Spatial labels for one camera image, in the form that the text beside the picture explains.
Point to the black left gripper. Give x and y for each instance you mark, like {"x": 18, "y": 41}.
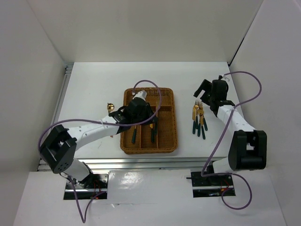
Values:
{"x": 148, "y": 110}

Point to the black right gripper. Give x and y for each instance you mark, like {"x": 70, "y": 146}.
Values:
{"x": 206, "y": 85}

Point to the gold knife green handle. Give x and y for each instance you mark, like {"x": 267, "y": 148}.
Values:
{"x": 152, "y": 132}
{"x": 193, "y": 117}

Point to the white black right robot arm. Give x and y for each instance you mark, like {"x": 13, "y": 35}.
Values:
{"x": 248, "y": 148}

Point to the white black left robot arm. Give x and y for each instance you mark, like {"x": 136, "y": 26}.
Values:
{"x": 59, "y": 147}

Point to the brown wicker cutlery tray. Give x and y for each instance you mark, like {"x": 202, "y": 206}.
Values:
{"x": 166, "y": 139}

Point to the aluminium frame rail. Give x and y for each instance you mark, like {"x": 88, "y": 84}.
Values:
{"x": 143, "y": 161}

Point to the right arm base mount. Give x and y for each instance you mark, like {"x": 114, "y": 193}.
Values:
{"x": 211, "y": 186}

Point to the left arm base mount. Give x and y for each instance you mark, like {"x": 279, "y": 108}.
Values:
{"x": 87, "y": 192}

